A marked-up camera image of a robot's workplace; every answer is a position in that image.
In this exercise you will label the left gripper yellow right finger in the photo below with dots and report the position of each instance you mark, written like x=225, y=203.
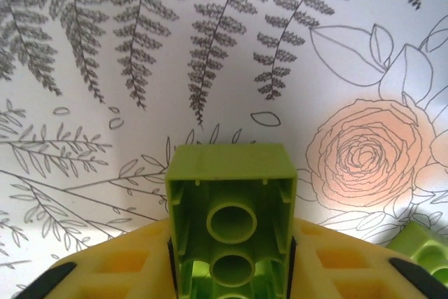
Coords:
x=350, y=267

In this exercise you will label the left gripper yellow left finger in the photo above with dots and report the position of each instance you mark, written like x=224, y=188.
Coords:
x=115, y=264

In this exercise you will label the small green lego brick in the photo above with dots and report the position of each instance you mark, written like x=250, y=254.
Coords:
x=423, y=243

